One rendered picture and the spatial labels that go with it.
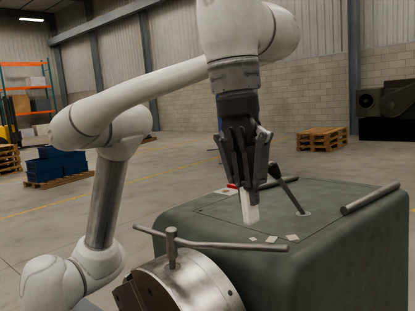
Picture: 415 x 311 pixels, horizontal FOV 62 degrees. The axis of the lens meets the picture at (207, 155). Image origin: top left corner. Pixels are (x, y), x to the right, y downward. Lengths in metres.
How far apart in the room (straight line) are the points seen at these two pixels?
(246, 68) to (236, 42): 0.05
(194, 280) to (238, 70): 0.40
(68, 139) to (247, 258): 0.54
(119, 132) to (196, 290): 0.53
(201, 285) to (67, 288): 0.71
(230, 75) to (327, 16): 11.24
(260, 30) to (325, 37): 11.12
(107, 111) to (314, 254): 0.55
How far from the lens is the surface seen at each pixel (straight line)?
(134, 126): 1.07
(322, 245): 0.76
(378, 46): 11.06
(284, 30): 0.71
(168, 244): 0.70
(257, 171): 0.60
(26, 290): 1.32
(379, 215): 0.97
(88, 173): 8.09
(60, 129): 0.97
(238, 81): 0.58
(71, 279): 1.34
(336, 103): 11.49
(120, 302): 0.80
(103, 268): 1.37
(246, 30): 0.60
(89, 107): 0.88
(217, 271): 0.74
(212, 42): 0.60
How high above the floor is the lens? 1.57
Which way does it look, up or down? 10 degrees down
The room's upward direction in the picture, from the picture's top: 5 degrees counter-clockwise
